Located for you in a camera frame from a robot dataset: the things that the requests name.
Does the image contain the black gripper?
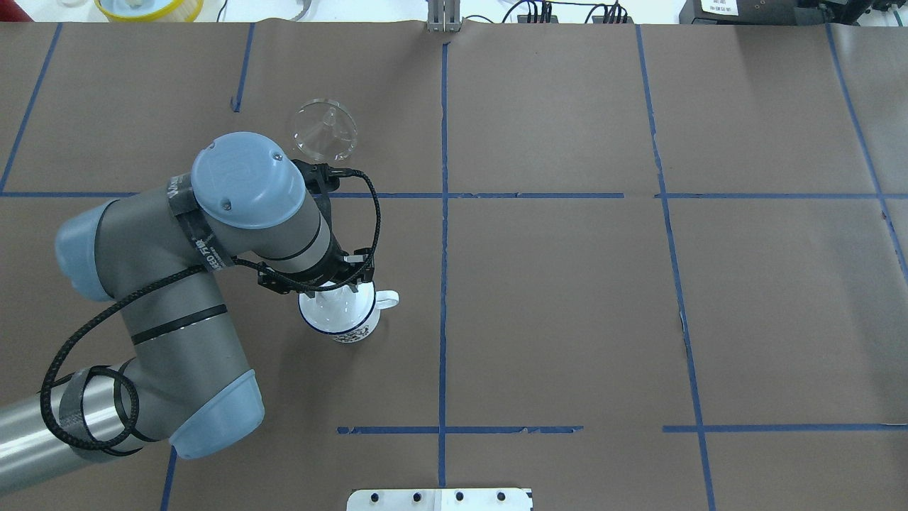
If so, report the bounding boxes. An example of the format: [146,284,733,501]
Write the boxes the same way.
[257,248,375,295]

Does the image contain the white mug lid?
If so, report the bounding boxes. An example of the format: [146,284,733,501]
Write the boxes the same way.
[298,282,377,334]

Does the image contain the clear plastic funnel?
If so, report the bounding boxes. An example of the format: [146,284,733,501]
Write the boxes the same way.
[289,98,359,164]

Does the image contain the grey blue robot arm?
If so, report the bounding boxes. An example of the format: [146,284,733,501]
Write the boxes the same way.
[2,132,377,495]

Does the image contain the white enamel mug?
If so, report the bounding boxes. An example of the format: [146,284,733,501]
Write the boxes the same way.
[298,282,400,344]

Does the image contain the yellow round container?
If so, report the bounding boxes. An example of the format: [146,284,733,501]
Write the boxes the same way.
[93,1,205,23]

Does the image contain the black device with label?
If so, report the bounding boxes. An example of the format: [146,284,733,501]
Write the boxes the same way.
[677,1,906,27]

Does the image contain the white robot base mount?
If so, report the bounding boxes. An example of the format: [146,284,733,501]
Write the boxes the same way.
[346,488,534,510]

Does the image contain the grey metal bracket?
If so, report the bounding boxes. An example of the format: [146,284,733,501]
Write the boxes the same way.
[426,0,463,33]

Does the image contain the black power strip cables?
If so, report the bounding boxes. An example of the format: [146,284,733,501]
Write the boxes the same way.
[502,0,634,26]

